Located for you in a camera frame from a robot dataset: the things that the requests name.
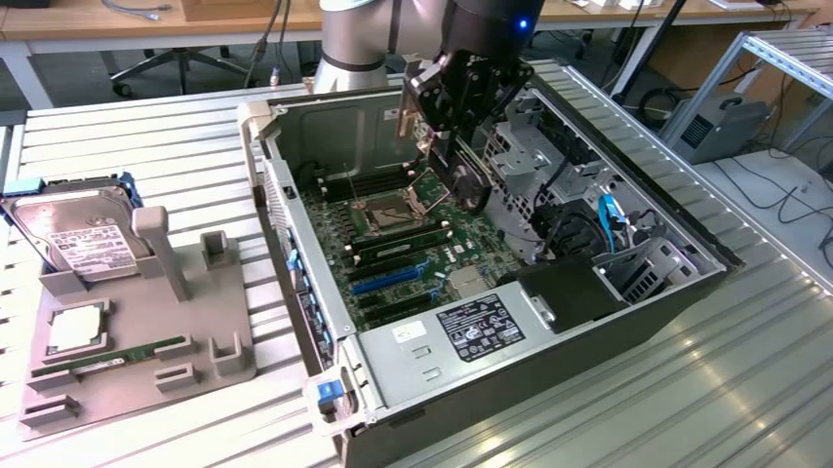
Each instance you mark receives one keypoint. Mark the blue disk carrier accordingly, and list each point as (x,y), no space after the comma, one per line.
(23,187)

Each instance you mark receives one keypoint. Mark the black stand pole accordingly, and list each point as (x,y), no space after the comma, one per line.
(650,49)

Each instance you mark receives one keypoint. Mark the silver hard disk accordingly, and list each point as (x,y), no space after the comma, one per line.
(66,229)

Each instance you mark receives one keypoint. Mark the black expansion slot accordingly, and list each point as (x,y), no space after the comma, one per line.
(397,302)
(401,313)
(381,269)

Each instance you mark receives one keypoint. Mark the silver CPU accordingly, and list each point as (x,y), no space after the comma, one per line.
(75,331)

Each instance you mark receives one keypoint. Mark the grey parts rack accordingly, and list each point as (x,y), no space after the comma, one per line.
(163,317)

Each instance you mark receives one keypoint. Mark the black open PC case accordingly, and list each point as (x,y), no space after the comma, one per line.
(650,341)

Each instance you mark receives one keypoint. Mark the locking lever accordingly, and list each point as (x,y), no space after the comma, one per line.
(354,190)

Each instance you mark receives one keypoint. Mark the grey computer tower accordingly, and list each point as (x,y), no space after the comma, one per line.
(716,131)

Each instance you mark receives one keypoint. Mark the graphics card with black cooler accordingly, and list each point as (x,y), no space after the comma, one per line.
(469,183)

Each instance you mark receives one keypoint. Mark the black office chair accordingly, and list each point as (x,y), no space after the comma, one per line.
(182,61)

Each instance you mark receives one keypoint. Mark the silver socket cover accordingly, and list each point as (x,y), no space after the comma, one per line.
(426,187)

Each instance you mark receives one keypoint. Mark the green RAM stick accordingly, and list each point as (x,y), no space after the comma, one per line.
(150,347)
(404,248)

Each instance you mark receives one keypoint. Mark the green motherboard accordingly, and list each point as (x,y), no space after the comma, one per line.
(469,234)

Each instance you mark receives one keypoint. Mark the silver disk bay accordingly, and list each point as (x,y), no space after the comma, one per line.
(650,273)

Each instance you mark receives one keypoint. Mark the black chair base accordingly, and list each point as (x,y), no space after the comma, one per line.
(582,41)

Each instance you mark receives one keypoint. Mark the blue expansion slot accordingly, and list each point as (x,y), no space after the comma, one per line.
(388,283)

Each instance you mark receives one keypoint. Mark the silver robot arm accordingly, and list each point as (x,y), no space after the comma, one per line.
(351,44)

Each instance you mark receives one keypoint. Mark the brown wooden box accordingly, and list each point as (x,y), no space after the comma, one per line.
(205,10)

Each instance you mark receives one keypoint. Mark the blue case latch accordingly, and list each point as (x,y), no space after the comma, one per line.
(329,392)

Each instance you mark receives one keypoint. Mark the silver power supply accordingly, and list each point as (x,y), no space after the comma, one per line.
(404,361)

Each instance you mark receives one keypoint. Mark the silver chipset heatsink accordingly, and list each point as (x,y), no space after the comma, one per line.
(472,284)

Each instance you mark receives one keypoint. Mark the wooden desk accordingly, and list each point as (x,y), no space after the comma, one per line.
(130,29)
(586,12)

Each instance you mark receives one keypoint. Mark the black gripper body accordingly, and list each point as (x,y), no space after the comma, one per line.
(494,29)

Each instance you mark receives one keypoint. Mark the aluminium slat table frame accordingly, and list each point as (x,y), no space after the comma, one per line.
(781,53)

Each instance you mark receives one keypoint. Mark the silver drive cage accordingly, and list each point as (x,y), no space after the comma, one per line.
(528,166)

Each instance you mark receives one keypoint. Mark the CPU socket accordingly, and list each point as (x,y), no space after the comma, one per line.
(390,214)

